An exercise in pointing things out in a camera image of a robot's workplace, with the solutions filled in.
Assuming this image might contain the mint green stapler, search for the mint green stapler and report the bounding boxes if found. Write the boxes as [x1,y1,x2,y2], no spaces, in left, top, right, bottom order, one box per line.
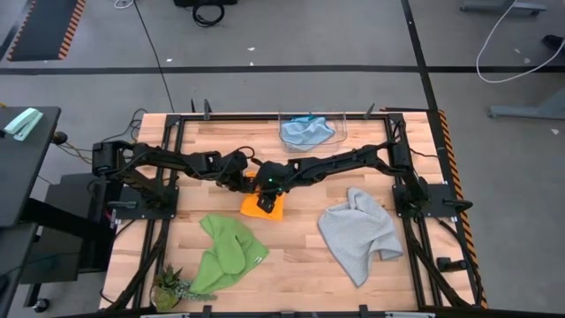
[3,107,44,142]

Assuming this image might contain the black orange-edged floor mat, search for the black orange-edged floor mat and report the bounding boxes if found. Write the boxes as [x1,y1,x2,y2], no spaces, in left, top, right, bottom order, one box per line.
[6,0,87,62]

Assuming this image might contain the white floor cable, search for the white floor cable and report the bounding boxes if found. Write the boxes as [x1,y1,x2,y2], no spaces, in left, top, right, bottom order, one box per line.
[475,0,565,84]

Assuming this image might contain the grey table foot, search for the grey table foot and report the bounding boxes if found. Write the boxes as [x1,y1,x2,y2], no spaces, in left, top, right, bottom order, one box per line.
[460,0,548,14]
[487,87,565,120]

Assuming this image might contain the light blue microfiber towel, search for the light blue microfiber towel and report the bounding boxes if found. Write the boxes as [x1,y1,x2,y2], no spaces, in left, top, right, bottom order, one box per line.
[281,115,336,153]

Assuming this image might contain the thin black floor cable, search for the thin black floor cable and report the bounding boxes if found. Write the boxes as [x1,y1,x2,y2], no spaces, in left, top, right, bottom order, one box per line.
[132,0,176,114]

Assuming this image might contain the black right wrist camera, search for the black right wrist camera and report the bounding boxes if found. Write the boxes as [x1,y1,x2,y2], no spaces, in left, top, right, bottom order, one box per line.
[257,193,277,215]

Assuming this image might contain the green microfiber towel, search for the green microfiber towel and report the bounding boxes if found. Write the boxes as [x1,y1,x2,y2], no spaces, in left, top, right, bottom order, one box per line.
[189,213,270,295]

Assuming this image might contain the person's black shoe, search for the person's black shoe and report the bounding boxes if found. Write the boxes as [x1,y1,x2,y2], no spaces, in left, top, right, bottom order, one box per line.
[541,34,565,53]

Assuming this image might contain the coiled black floor cable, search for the coiled black floor cable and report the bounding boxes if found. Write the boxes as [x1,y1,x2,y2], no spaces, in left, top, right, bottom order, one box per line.
[192,3,226,28]

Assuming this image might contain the black computer box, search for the black computer box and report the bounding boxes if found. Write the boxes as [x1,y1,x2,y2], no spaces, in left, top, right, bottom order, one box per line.
[19,171,127,284]

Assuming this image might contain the clear plastic bin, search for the clear plastic bin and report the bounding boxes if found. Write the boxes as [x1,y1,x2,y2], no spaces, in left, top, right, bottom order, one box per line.
[277,110,349,155]

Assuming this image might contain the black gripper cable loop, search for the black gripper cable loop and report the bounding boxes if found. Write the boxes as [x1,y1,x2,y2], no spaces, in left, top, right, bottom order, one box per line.
[233,145,258,168]

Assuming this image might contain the black aluminium table frame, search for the black aluminium table frame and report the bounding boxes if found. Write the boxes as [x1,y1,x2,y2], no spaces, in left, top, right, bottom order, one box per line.
[100,108,486,318]

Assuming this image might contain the black side desk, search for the black side desk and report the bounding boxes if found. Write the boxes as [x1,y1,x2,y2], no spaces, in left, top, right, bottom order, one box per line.
[0,104,62,318]

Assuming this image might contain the orange microfiber towel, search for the orange microfiber towel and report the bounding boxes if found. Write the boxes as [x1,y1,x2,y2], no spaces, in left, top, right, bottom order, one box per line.
[240,170,286,222]

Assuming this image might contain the grey waffle microfiber towel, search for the grey waffle microfiber towel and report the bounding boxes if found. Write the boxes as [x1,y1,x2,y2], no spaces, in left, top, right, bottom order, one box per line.
[317,187,404,289]

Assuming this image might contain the artificial succulent plant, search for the artificial succulent plant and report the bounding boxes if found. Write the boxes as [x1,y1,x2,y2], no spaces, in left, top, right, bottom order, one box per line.
[149,264,218,313]

